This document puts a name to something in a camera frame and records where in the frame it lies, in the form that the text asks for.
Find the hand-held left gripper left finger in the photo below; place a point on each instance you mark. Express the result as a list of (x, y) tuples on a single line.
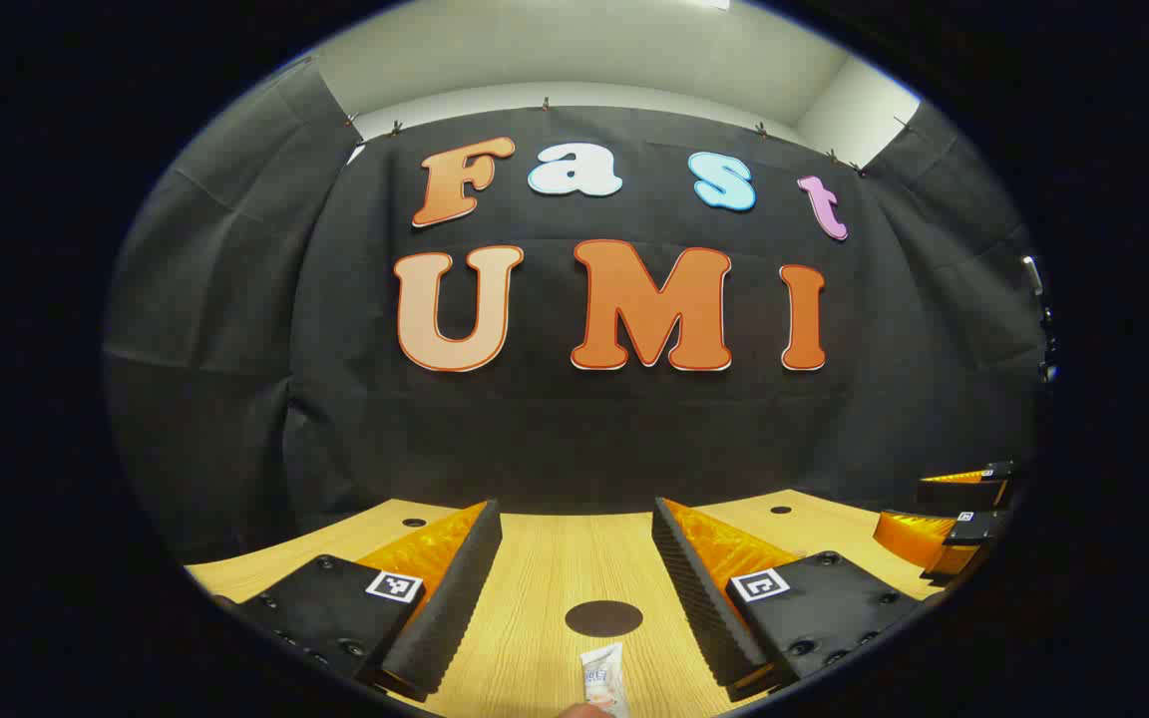
[(455, 598)]

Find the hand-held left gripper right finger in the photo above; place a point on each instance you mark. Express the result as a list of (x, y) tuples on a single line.
[(699, 598)]

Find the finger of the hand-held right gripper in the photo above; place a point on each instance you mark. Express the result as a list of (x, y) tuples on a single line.
[(963, 491), (919, 538)]

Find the dark round coaster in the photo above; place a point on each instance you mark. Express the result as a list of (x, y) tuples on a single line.
[(602, 618)]

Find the white toothpaste tube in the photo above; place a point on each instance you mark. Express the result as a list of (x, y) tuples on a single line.
[(602, 678)]

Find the wooden desktop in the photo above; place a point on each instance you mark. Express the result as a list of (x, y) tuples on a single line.
[(535, 558)]

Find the black backdrop cloth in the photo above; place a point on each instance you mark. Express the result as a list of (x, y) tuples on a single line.
[(555, 429)]

